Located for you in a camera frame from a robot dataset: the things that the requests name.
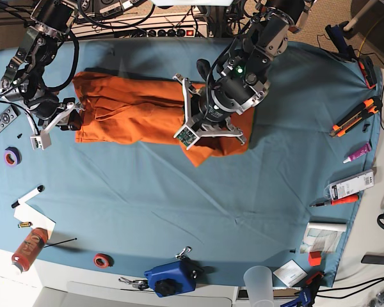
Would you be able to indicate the red tape roll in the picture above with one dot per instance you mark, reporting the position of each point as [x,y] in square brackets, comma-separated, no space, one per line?
[102,260]

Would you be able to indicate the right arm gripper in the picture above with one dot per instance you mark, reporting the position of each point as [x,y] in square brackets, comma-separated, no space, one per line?
[52,113]

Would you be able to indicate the teal table cloth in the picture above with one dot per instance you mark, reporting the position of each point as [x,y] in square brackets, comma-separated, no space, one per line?
[142,203]

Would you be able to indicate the orange t-shirt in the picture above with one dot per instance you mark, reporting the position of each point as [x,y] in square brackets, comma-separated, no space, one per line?
[126,111]

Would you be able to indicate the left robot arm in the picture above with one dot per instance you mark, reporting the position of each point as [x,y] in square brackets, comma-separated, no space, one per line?
[238,80]

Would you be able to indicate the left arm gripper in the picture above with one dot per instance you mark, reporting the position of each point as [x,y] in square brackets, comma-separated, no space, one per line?
[203,118]

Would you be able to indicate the red handled screwdriver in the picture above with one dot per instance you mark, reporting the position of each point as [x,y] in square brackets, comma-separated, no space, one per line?
[349,199]

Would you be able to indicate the gold AA battery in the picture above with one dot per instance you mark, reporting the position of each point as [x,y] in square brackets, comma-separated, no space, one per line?
[25,224]

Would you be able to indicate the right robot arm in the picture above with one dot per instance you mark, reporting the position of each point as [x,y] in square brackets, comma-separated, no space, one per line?
[22,88]

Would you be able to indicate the white cardboard box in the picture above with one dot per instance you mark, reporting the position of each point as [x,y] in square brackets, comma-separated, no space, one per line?
[80,294]

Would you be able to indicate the translucent plastic cup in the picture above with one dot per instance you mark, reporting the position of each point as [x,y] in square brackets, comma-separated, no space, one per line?
[259,286]

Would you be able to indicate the purple glue tube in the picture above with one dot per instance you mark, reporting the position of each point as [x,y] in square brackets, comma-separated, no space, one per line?
[358,153]

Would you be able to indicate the black zip tie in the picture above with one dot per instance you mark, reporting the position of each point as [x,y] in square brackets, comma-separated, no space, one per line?
[60,242]

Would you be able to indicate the blue tape measure box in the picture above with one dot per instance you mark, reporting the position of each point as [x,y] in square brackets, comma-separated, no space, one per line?
[174,278]

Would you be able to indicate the white card packet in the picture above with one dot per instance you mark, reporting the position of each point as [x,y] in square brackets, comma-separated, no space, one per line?
[290,273]

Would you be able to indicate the packaged tool set blister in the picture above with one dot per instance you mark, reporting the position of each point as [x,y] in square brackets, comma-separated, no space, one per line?
[351,185]

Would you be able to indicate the orange black utility knife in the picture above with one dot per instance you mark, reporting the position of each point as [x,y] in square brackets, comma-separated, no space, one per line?
[361,112]

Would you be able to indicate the white paper note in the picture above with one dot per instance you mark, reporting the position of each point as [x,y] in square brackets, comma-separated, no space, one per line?
[25,213]

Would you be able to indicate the metal carabiner keys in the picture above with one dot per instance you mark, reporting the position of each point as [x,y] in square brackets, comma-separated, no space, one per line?
[139,284]

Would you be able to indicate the purple tape roll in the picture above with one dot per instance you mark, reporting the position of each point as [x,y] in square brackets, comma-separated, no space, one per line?
[12,156]

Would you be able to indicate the silver carabiner clip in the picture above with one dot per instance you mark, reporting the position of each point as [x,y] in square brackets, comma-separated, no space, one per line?
[184,253]

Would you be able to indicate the grey remote control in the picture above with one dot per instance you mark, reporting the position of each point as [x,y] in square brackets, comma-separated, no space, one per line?
[8,116]

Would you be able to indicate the small red block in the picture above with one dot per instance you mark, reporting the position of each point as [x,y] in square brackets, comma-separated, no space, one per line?
[314,258]

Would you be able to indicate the black white marker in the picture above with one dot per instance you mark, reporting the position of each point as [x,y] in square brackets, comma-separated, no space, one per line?
[23,199]

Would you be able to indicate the blue clamp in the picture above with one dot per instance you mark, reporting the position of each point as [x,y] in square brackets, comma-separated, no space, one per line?
[306,297]

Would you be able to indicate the white roll with booklet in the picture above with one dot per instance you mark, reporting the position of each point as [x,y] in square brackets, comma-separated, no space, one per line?
[323,237]

